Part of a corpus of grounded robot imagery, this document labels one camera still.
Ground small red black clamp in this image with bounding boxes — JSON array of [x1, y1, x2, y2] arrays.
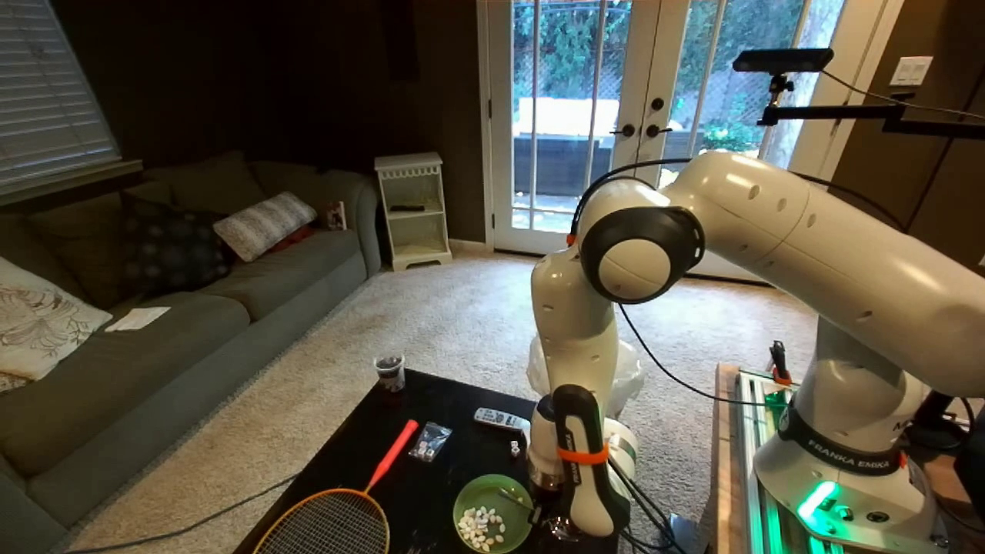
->
[[768, 339, 792, 388]]

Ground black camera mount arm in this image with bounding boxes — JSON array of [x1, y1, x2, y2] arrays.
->
[[754, 70, 985, 141]]

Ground small white shelf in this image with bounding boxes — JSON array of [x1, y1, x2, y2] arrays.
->
[[374, 150, 455, 273]]

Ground wooden robot platform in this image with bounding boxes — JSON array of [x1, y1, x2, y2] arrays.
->
[[707, 361, 985, 554]]

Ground green plastic bowl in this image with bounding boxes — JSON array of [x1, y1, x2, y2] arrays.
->
[[451, 470, 538, 554]]

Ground dark patterned pillow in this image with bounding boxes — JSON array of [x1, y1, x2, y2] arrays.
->
[[118, 192, 238, 303]]

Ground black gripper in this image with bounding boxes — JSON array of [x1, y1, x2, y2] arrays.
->
[[537, 476, 578, 536]]

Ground white striped pillow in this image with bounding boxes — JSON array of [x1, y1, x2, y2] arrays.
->
[[209, 189, 319, 266]]

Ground black stereo camera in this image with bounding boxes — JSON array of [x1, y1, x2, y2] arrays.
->
[[730, 46, 837, 78]]

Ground black coffee table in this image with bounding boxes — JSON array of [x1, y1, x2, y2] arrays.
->
[[231, 368, 631, 554]]

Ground white light switch plate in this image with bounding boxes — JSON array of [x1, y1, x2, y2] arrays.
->
[[888, 53, 940, 93]]

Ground small metal can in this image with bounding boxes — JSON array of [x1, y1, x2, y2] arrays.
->
[[371, 350, 410, 397]]

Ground small grey blue object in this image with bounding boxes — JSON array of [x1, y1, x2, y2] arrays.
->
[[657, 508, 715, 554]]

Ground pile of white seeds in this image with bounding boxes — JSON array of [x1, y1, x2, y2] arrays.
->
[[455, 506, 508, 554]]

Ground white window blinds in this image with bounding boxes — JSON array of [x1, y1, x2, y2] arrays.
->
[[0, 0, 123, 196]]

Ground aluminium rail frame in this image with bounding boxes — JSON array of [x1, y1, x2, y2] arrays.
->
[[735, 371, 826, 554]]

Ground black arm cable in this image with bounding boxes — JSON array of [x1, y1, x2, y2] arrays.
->
[[563, 150, 783, 412]]

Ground grey fabric sofa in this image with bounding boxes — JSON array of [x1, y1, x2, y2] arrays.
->
[[0, 150, 384, 554]]

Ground clear plastic packet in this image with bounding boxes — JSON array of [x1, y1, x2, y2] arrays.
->
[[408, 420, 455, 465]]

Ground white paper sheet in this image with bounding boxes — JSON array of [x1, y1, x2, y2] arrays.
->
[[101, 305, 174, 335]]

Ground white french door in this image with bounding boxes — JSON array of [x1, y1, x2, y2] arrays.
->
[[478, 0, 644, 260], [641, 0, 855, 211]]

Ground thin black floor cable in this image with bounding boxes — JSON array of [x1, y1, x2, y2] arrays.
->
[[61, 470, 303, 554]]

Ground cream floral pillow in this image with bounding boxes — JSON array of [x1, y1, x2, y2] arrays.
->
[[0, 255, 115, 393]]

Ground badminton racket red handle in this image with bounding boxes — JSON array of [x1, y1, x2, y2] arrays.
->
[[249, 415, 424, 554]]

